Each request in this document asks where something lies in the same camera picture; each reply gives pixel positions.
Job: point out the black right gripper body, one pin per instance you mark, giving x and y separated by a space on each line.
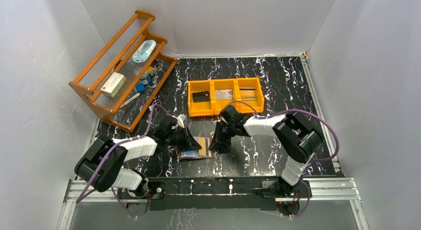
226 130

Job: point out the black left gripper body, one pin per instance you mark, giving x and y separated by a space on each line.
183 136

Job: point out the orange leather card holder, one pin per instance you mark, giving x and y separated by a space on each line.
203 153

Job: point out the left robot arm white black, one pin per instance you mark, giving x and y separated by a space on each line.
102 164

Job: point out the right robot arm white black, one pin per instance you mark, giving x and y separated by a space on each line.
297 135

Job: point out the grey card in bin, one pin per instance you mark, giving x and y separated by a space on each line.
224 94

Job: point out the tan card in bin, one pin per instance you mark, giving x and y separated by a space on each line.
248 93

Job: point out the black card in bin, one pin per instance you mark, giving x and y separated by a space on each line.
201 96

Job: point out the yellow left bin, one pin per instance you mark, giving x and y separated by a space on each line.
201 108

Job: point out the yellow bin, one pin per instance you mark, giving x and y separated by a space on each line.
201 108
257 105
230 83

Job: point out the yellow middle bin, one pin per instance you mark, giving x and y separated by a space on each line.
230 83

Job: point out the yellow right bin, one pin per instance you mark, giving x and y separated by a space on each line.
257 105

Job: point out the white marker pen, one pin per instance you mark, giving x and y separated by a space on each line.
130 100

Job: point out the blue small cube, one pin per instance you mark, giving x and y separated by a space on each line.
139 88

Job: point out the blue white tape roll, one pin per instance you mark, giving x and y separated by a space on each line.
145 79

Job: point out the orange wooden shelf rack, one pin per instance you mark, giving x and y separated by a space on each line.
116 57

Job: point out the white red box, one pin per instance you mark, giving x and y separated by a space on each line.
113 84

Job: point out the white blue oval case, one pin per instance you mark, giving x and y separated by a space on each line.
144 51

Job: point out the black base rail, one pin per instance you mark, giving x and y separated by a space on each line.
262 192

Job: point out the aluminium frame rail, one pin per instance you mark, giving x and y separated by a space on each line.
314 188

